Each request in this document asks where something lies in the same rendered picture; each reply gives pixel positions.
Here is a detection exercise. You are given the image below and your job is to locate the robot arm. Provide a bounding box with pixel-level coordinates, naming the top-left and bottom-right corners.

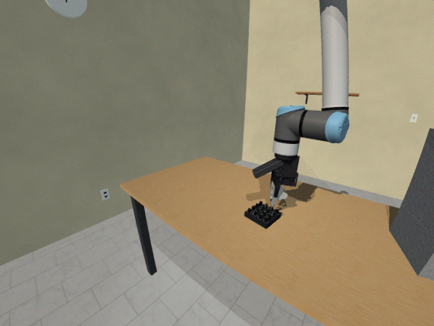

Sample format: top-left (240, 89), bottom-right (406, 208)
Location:
top-left (253, 0), bottom-right (350, 178)

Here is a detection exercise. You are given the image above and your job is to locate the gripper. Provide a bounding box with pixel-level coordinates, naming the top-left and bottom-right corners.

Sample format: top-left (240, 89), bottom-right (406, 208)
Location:
top-left (270, 153), bottom-right (300, 208)

